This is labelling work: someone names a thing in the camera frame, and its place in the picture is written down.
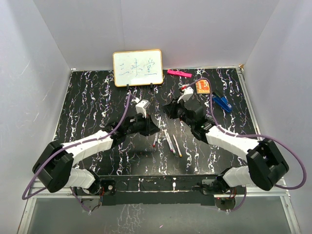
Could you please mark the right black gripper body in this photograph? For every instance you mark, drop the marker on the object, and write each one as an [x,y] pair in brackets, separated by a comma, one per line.
[181,111]

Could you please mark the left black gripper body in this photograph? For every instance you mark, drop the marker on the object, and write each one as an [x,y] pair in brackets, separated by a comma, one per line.
[141,125]

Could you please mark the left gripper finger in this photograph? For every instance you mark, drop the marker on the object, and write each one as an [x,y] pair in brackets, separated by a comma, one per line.
[153,131]
[152,124]

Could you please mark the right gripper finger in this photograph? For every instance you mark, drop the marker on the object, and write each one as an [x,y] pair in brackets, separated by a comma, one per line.
[170,110]
[175,101]

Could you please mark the white pen red tip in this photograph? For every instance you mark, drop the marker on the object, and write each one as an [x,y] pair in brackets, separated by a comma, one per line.
[155,140]

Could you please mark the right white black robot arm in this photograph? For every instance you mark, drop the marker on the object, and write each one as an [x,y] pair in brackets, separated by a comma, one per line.
[265,163]

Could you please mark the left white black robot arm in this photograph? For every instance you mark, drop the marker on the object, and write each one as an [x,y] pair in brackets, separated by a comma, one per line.
[55,167]

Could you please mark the white pen green tip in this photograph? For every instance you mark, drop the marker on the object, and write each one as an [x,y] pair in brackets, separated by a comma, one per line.
[174,152]

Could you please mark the white pen yellow tip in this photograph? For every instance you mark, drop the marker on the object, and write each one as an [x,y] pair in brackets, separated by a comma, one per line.
[177,146]

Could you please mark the white pen pink tip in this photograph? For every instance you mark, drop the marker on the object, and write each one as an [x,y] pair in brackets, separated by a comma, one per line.
[168,141]

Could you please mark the pink plastic clip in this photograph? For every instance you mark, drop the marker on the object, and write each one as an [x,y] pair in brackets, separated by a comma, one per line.
[179,73]

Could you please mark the orange card pack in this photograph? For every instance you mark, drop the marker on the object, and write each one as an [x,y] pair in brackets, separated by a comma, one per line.
[202,87]

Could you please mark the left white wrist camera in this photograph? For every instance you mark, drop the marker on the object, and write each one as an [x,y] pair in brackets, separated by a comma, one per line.
[141,106]

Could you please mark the small whiteboard with orange frame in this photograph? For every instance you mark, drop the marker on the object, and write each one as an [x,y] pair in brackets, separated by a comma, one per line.
[135,68]

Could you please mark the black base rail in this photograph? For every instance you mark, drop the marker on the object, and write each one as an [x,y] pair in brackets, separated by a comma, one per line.
[158,189]

